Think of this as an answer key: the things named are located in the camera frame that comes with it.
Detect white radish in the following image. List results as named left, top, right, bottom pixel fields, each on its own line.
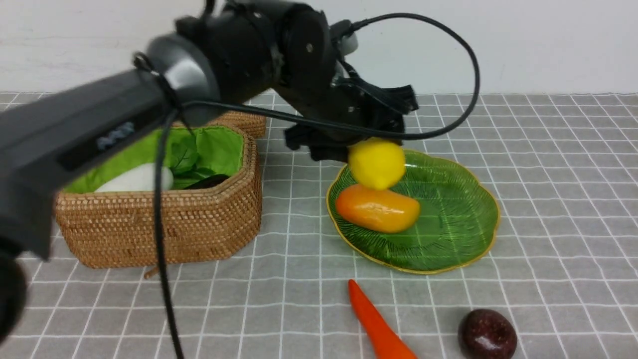
left=95, top=163, right=156, bottom=192

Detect green leafy vegetable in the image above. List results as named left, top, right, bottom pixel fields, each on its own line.
left=167, top=133, right=216, bottom=190

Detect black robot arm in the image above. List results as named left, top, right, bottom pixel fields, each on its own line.
left=1, top=0, right=418, bottom=340

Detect yellow lemon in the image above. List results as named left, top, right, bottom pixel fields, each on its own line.
left=348, top=137, right=406, bottom=190

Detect woven rattan basket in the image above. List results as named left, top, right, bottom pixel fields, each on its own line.
left=54, top=130, right=262, bottom=268

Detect orange yellow mango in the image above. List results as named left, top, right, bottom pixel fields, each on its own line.
left=334, top=184, right=421, bottom=234

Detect green leaf-shaped plate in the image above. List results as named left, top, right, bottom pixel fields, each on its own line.
left=325, top=149, right=501, bottom=275

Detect orange carrot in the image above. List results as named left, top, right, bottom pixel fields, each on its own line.
left=348, top=279, right=417, bottom=359

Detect dark red passion fruit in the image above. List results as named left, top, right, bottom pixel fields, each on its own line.
left=458, top=309, right=518, bottom=359

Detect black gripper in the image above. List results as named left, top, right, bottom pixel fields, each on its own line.
left=284, top=85, right=419, bottom=162

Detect woven rattan basket lid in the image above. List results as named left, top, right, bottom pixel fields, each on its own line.
left=169, top=111, right=266, bottom=142

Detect dark purple eggplant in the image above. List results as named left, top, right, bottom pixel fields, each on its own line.
left=184, top=174, right=230, bottom=190

